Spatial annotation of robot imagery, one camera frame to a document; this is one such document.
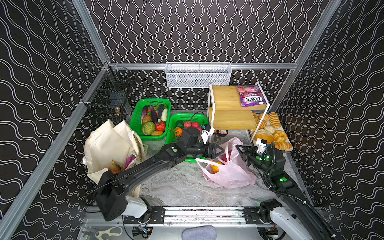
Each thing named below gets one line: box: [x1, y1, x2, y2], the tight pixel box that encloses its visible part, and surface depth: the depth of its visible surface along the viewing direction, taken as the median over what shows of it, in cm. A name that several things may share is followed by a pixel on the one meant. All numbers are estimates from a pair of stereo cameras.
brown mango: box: [151, 130, 164, 136], surface depth 102 cm
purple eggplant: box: [151, 106, 158, 124], surface depth 115 cm
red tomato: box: [155, 121, 166, 131], surface depth 105 cm
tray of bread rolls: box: [250, 112, 294, 152], surface depth 103 cm
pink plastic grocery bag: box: [195, 137, 257, 189], surface depth 74 cm
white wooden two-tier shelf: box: [208, 82, 270, 143], surface depth 83 cm
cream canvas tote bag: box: [82, 119, 146, 185], surface depth 78 cm
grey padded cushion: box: [181, 225, 217, 240], surface depth 69 cm
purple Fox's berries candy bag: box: [236, 85, 267, 107], surface depth 80 cm
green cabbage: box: [142, 121, 156, 136], surface depth 102 cm
